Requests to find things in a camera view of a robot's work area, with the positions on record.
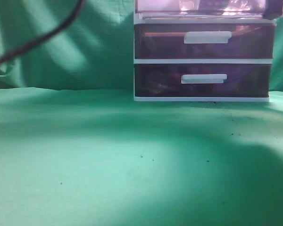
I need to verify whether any green cloth backdrop and cover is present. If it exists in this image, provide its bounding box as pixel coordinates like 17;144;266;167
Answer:
0;0;283;226

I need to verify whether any translucent brown drawer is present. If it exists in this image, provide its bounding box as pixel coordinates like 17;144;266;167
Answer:
134;24;275;59
134;64;271;97
135;0;266;18

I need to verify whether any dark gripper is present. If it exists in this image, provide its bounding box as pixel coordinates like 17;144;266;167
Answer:
263;0;283;20

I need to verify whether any white plastic drawer cabinet frame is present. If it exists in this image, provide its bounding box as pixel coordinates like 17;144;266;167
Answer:
133;13;276;102

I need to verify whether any black cable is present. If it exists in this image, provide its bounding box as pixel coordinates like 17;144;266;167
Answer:
0;0;86;69

